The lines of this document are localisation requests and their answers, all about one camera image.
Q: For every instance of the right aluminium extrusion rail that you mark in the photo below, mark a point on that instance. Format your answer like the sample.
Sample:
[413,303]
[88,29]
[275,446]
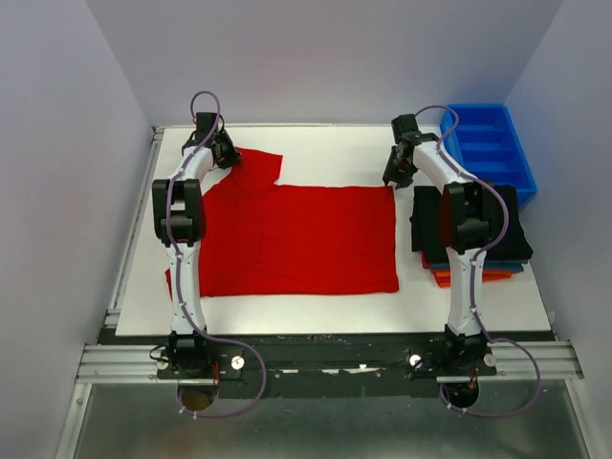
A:
[503,362]

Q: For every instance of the left aluminium extrusion rail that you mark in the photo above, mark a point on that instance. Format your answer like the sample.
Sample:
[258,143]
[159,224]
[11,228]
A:
[116,364]

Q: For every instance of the aluminium extrusion rail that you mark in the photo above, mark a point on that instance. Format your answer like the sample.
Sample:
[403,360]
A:
[503,362]
[116,364]

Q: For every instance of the side aluminium table rail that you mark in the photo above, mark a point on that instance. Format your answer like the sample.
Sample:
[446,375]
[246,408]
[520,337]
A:
[112,313]

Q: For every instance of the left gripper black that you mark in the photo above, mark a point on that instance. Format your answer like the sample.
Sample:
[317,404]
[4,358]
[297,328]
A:
[232,156]

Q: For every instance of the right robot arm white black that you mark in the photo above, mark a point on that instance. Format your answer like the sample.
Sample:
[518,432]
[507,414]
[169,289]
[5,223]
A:
[465,226]

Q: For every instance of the black folded t shirt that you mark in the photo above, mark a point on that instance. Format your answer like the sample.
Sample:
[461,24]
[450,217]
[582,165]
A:
[514,247]

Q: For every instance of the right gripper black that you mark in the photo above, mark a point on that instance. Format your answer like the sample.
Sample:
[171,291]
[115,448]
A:
[389,174]

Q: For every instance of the red t shirt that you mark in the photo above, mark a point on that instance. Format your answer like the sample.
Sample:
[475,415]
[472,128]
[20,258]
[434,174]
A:
[425,264]
[264,238]

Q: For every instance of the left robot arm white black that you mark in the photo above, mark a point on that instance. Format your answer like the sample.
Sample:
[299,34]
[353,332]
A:
[180,224]

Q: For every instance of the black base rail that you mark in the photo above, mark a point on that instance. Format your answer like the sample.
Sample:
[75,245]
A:
[313,366]

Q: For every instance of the blue plastic bin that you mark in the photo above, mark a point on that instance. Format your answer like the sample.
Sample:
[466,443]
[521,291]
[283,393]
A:
[482,139]

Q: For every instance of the red folded t shirt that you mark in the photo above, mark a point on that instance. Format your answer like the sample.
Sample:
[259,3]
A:
[425,264]

